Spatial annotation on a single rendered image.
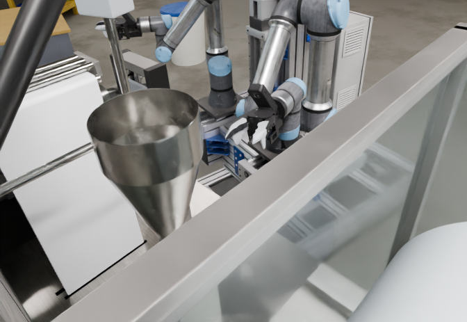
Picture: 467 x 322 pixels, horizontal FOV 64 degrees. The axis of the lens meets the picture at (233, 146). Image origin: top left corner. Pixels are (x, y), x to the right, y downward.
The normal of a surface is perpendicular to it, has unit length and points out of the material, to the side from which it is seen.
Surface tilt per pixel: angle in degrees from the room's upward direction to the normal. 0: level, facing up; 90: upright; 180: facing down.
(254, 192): 0
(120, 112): 90
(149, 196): 107
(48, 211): 90
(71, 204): 90
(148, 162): 90
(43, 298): 0
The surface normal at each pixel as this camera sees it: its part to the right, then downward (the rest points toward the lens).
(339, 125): -0.05, -0.81
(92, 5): -0.45, 0.54
